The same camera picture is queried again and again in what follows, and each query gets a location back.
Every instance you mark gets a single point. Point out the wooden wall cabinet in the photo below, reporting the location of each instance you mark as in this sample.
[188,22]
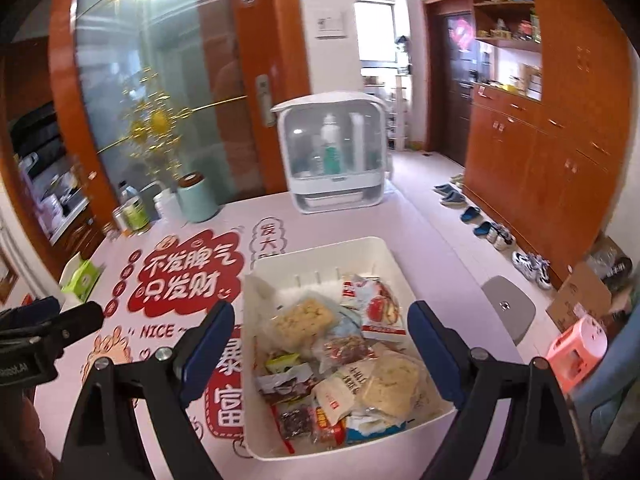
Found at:
[560,135]

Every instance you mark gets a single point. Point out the row of shoes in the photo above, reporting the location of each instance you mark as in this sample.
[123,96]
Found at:
[495,232]

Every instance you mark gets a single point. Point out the green jar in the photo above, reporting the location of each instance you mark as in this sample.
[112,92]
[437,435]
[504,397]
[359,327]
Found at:
[135,212]

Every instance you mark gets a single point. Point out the dark entrance door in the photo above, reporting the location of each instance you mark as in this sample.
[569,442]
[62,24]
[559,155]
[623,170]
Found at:
[455,95]

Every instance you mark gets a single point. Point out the mint green canister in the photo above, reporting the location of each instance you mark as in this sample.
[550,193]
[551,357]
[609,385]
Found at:
[197,200]

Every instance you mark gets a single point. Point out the white storage cabinet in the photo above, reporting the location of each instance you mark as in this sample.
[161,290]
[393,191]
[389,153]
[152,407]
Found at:
[330,150]

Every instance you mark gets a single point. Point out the white shelf rack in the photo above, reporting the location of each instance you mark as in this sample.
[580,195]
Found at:
[399,110]

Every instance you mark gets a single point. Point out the grey stool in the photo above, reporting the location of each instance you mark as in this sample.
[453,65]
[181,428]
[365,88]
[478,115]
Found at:
[507,307]

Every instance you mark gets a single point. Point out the pile of snack packets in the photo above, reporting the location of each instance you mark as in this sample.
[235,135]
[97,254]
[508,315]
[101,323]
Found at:
[345,355]

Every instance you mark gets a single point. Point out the green tissue box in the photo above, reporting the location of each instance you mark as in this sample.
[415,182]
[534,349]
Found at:
[80,277]

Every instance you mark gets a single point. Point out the sliding glass door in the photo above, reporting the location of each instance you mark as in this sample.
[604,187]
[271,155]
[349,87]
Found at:
[200,75]

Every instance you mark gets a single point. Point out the cardboard box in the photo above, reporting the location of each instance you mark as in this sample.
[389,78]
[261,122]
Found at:
[575,300]

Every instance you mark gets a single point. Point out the person's left forearm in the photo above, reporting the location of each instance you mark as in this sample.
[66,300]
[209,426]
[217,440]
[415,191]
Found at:
[17,435]

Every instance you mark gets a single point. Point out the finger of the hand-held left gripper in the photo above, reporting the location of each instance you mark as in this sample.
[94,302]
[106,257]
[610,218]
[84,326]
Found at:
[30,310]
[75,322]

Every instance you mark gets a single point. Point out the dark shelf unit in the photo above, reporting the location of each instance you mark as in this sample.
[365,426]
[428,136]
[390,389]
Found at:
[45,175]

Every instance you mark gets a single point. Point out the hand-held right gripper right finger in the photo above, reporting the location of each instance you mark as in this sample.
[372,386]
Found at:
[435,355]

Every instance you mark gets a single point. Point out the white plastic basket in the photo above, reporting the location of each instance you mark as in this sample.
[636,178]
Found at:
[310,260]

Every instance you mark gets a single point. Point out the white bottle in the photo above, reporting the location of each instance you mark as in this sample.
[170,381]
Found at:
[166,207]

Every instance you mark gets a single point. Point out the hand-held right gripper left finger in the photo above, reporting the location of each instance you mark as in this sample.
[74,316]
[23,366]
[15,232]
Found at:
[205,355]

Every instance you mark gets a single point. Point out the golden decorative plant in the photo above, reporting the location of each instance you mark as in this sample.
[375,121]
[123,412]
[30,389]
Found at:
[155,125]

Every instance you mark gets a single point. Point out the pink plastic stool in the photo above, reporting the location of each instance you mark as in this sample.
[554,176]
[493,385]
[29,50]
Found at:
[575,350]

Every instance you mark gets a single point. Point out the white wall switch panel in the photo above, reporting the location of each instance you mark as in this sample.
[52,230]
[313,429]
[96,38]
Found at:
[331,24]

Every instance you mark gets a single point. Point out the blue chair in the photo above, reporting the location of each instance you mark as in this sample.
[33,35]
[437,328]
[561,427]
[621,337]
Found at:
[610,395]

